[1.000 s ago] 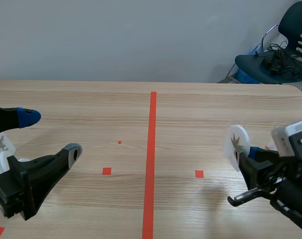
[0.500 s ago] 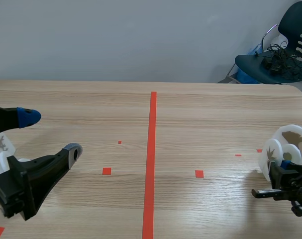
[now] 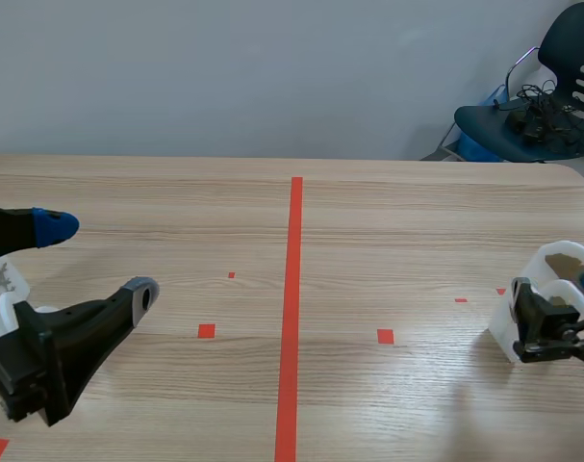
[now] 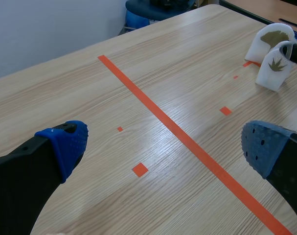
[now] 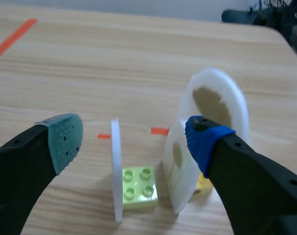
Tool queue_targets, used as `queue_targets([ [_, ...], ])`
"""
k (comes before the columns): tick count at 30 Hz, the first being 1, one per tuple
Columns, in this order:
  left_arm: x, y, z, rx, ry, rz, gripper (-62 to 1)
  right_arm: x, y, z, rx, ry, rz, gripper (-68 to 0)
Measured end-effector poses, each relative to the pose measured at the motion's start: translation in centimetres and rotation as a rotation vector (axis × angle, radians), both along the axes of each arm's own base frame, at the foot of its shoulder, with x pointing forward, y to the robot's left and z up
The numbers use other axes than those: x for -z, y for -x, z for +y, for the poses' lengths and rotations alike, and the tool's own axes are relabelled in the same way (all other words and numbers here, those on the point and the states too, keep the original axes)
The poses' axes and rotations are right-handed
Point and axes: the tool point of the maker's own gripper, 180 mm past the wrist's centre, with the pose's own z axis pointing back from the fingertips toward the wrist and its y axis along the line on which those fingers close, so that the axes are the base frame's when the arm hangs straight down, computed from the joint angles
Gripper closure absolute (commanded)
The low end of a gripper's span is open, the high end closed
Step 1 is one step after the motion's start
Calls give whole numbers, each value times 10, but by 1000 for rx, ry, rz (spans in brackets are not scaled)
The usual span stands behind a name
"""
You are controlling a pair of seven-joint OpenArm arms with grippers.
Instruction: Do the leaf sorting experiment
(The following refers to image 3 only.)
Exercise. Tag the blue bag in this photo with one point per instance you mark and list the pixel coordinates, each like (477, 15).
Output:
(472, 144)

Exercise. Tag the dark blue chair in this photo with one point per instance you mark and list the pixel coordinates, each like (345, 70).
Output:
(568, 43)

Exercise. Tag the brown leaf on clear card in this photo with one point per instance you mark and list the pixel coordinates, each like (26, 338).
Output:
(563, 264)

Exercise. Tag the small white card stand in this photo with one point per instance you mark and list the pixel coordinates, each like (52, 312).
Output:
(7, 310)
(503, 332)

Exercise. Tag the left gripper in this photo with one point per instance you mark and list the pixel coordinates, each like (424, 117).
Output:
(15, 375)

